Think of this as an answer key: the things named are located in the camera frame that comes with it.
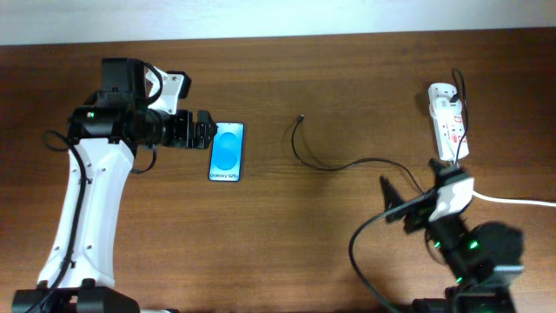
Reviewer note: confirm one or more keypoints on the blue Galaxy smartphone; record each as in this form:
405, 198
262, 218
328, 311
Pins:
226, 155

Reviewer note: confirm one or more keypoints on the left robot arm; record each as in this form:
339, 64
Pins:
135, 106

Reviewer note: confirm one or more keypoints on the white power strip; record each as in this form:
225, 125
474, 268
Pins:
448, 130

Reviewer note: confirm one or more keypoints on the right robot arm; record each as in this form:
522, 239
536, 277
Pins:
484, 260

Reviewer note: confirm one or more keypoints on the white USB charger plug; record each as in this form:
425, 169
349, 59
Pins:
441, 106

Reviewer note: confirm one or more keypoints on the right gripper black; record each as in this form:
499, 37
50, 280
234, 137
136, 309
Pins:
414, 216

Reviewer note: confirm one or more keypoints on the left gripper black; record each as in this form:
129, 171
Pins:
183, 138

